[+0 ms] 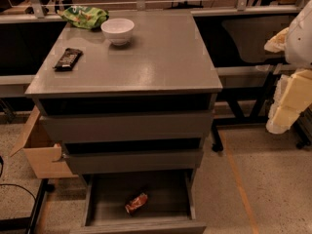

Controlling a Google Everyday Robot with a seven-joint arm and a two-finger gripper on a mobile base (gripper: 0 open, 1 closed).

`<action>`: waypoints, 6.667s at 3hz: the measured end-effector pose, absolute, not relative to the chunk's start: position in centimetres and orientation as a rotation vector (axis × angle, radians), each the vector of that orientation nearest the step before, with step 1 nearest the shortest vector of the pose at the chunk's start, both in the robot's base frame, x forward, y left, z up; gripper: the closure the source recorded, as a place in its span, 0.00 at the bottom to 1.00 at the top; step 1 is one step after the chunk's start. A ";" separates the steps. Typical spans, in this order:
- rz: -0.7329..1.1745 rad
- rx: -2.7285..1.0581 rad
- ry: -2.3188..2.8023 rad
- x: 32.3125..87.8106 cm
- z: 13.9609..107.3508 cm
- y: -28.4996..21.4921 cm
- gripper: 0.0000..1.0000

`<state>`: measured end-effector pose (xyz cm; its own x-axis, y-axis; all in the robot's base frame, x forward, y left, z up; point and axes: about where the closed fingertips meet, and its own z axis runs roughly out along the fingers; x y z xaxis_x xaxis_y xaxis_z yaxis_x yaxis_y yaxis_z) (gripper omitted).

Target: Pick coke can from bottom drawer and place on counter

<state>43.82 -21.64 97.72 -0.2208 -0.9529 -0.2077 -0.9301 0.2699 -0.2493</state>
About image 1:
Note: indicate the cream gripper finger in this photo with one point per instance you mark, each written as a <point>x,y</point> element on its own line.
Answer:
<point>278,42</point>
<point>292,96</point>

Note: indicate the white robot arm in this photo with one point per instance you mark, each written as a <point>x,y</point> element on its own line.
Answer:
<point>298,50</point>

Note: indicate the grey top drawer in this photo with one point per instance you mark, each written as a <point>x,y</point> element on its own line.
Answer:
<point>72,129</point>

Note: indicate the grey drawer cabinet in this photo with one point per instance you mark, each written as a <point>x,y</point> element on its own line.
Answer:
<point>164,69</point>

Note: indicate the grey open bottom drawer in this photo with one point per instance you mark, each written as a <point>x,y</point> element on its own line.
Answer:
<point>169,209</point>

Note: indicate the grey middle drawer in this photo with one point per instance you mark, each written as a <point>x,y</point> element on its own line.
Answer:
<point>122,162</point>

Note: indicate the grey metal railing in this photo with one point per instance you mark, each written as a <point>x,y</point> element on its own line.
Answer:
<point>156,0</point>

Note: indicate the white ceramic bowl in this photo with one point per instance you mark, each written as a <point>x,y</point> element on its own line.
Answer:
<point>118,31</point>

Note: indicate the green chip bag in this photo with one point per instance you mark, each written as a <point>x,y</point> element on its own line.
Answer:
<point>84,17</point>

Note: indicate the dark chocolate bar wrapper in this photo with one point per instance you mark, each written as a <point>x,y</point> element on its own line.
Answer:
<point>68,59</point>

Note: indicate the brown cardboard box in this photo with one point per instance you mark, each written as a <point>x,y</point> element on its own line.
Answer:
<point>43,156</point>

